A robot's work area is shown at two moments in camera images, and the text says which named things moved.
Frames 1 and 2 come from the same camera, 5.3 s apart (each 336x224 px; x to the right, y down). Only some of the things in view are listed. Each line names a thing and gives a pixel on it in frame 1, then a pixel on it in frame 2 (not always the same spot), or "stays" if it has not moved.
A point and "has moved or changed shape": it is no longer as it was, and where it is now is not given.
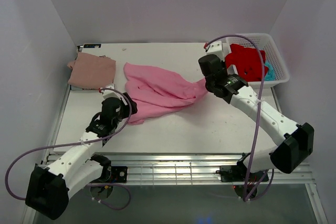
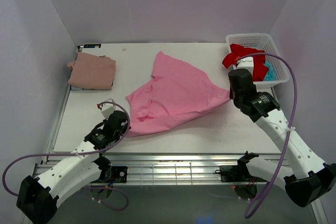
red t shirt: (247, 62) stays
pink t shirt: (156, 91) has moved or changed shape
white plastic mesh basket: (264, 42) stays
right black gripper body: (208, 84) -> (235, 99)
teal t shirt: (270, 75) stays
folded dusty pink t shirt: (90, 72) stays
